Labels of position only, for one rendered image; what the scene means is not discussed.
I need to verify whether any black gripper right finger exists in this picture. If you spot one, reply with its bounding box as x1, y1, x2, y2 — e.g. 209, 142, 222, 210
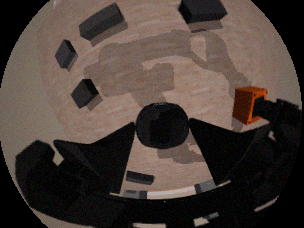
188, 118, 273, 185

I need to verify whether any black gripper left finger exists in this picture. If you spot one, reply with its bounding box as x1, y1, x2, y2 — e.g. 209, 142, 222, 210
53, 122, 136, 194

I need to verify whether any dark grey controller unit with label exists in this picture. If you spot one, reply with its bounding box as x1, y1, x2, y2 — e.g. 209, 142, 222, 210
136, 102, 189, 149

